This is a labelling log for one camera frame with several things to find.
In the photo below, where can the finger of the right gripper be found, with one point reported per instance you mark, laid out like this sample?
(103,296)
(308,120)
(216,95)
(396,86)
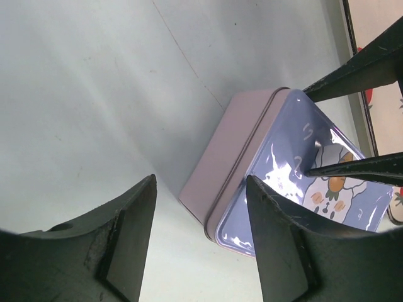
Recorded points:
(385,169)
(378,64)

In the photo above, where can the strawberry pattern tray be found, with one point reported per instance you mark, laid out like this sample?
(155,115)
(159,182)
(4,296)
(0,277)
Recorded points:
(365,20)

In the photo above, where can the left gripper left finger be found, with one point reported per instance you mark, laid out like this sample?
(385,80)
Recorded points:
(98,256)

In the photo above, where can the silver tin lid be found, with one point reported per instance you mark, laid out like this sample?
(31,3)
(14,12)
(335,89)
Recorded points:
(302,137)

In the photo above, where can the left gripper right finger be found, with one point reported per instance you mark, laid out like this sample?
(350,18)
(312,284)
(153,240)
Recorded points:
(302,256)

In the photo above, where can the silver tin box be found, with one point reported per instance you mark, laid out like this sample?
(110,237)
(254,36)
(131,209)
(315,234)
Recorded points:
(224,163)

